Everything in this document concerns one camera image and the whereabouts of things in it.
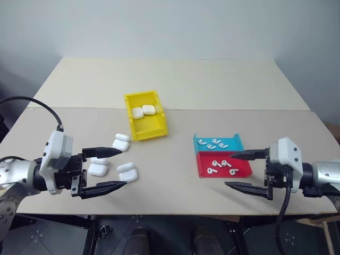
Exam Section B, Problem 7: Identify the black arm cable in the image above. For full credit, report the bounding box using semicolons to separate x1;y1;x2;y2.
274;169;293;255
0;96;65;132

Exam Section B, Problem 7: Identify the yellow plastic bin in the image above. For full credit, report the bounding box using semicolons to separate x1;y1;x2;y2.
123;90;170;141

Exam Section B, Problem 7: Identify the black metal table frame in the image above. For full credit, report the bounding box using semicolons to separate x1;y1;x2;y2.
10;212;282;255

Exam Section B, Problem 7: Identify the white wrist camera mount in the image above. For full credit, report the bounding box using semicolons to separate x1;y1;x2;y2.
39;130;74;196
267;137;304;194

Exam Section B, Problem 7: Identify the blue plastic tray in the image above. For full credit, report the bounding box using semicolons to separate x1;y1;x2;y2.
192;132;245;154

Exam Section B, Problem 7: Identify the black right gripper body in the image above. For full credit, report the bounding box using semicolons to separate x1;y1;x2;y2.
263;148;293;201

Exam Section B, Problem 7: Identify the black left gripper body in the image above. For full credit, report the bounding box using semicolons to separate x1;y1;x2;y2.
54;153;88;199

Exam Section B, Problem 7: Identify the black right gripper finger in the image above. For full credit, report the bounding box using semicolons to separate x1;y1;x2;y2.
224;181;268;199
229;149;267;161

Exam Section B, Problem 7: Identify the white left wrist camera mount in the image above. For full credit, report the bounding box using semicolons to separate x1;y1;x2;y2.
39;130;74;196

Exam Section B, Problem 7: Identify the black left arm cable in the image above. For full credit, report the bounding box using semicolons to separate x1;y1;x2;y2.
0;96;65;132

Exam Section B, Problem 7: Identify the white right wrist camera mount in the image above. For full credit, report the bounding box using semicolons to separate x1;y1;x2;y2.
267;137;304;194

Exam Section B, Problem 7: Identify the dark rounded shape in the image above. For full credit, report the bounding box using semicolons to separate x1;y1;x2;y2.
192;226;214;255
129;227;150;255

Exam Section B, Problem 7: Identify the red plastic tray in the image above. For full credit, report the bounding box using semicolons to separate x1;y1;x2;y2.
195;151;253;179

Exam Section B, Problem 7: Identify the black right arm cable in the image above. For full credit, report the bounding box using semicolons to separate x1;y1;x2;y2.
274;169;293;255

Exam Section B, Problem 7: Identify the wooden frame piece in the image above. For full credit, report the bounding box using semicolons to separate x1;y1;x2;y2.
296;214;340;255

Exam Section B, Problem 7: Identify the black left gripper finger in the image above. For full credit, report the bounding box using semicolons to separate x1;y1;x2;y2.
82;147;124;162
79;181;129;200

